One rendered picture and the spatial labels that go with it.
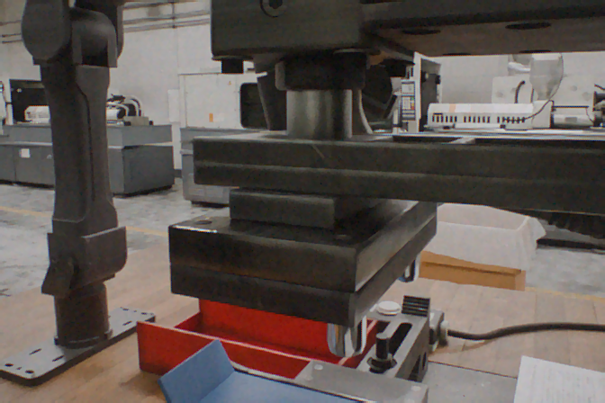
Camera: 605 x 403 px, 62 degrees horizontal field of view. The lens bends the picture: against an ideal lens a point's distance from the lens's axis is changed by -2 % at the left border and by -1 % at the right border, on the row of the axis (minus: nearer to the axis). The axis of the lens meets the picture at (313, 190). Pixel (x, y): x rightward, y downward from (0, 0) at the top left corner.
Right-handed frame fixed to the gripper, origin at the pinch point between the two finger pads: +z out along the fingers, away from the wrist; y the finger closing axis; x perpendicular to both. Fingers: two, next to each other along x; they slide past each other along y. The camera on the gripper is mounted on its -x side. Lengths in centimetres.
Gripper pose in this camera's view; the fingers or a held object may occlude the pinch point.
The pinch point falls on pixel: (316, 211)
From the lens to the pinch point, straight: 52.1
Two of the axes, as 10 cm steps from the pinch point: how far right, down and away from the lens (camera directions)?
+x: -9.2, 1.1, 3.9
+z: 2.1, 9.5, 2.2
